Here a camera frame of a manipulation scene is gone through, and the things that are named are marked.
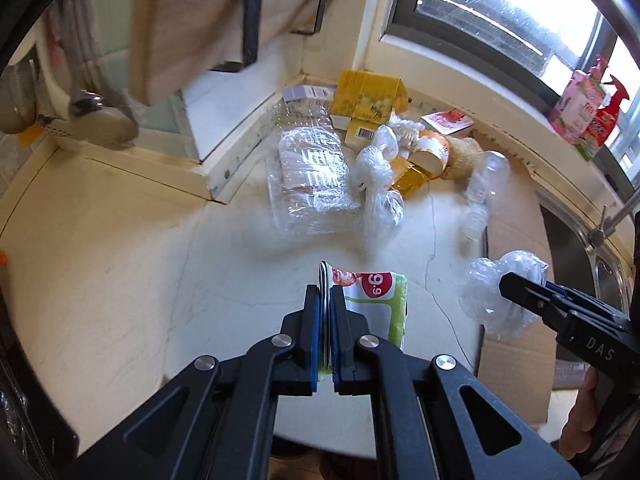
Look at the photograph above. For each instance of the red spray bottle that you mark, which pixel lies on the red spray bottle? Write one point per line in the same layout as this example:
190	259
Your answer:
607	120

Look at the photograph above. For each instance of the black appliance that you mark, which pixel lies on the black appliance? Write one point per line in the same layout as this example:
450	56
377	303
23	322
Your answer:
25	410

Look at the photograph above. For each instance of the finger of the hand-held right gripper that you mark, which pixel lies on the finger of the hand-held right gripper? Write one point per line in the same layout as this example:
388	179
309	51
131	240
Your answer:
525	295
575	299

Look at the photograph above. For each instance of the orange white paper cup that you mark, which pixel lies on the orange white paper cup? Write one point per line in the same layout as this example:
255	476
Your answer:
430	152

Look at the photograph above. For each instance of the steel sink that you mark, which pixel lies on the steel sink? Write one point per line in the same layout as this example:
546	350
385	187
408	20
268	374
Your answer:
575	250

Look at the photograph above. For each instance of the clear plastic bottle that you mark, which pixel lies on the clear plastic bottle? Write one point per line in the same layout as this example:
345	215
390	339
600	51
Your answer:
482	180

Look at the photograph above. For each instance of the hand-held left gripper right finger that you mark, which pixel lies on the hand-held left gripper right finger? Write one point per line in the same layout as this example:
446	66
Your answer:
339	345

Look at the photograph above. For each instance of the pink packet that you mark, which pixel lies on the pink packet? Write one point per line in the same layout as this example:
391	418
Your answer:
572	107

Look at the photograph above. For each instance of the small white purple box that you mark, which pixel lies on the small white purple box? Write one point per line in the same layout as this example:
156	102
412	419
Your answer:
306	93

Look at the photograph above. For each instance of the blurred beige metal object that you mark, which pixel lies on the blurred beige metal object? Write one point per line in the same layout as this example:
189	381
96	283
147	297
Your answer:
100	120

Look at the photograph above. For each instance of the wooden wall shelf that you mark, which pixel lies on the wooden wall shelf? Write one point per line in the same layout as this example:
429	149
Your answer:
200	20

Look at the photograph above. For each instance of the large clear plastic packaging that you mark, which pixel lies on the large clear plastic packaging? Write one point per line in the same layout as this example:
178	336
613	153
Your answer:
310	180

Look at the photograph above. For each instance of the flattened brown cardboard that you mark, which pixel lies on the flattened brown cardboard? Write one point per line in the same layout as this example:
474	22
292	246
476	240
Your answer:
515	230

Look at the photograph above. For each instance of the green white wet wipes packet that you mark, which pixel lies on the green white wet wipes packet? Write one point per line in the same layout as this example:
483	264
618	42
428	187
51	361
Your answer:
380	305

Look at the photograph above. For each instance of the knotted clear plastic bag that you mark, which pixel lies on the knotted clear plastic bag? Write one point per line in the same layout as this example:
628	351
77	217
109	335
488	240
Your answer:
375	185

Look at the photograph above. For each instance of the dark window frame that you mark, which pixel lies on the dark window frame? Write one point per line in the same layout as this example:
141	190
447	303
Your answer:
405	10

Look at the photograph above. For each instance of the yellow carton box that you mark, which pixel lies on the yellow carton box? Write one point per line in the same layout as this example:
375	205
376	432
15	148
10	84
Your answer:
367	92

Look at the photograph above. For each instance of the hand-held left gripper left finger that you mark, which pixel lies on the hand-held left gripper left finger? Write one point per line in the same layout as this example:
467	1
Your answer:
312	340

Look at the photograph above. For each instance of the person's right hand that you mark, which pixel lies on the person's right hand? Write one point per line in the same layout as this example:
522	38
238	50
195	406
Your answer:
577	420

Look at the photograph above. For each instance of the yellow packet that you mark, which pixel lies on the yellow packet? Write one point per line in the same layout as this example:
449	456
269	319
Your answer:
407	180

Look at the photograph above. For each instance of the steel faucet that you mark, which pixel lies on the steel faucet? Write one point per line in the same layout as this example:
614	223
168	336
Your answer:
612	220

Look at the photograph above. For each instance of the red white box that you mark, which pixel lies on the red white box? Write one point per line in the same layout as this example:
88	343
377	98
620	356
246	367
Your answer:
447	122

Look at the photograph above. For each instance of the black shelf bracket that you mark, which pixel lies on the black shelf bracket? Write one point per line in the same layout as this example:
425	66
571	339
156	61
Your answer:
252	20
320	7

